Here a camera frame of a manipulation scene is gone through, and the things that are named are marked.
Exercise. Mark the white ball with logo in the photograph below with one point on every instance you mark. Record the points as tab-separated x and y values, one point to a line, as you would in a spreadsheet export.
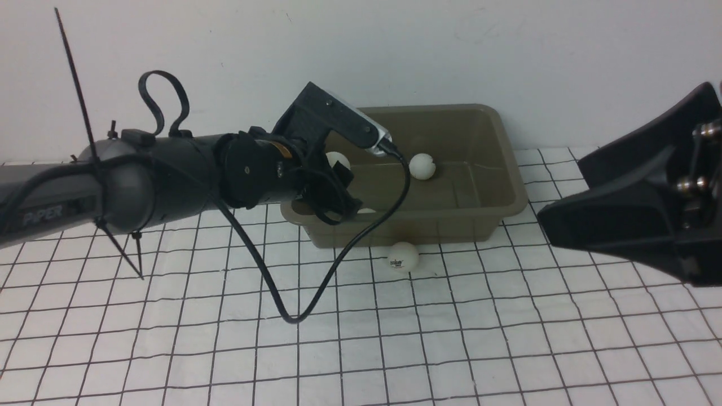
403	257
422	166

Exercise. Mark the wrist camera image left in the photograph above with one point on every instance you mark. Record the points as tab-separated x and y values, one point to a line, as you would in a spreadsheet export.
315	113

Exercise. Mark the white ball with logo centre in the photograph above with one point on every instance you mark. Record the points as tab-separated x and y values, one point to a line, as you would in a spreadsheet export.
403	257

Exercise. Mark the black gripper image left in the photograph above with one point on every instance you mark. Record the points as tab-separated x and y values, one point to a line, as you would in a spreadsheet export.
258	168

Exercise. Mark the olive green plastic bin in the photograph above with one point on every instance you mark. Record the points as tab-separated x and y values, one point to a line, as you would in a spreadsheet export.
477	182

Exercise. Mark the black cable tie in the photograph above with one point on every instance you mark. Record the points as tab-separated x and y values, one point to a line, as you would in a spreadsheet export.
90	141

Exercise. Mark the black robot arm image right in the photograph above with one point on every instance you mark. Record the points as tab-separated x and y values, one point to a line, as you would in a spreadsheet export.
653	195

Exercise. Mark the white checkered tablecloth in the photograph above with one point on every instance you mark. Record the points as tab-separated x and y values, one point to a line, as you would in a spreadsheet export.
507	321

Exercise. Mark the black camera cable image left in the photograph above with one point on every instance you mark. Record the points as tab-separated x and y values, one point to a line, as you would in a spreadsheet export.
324	272

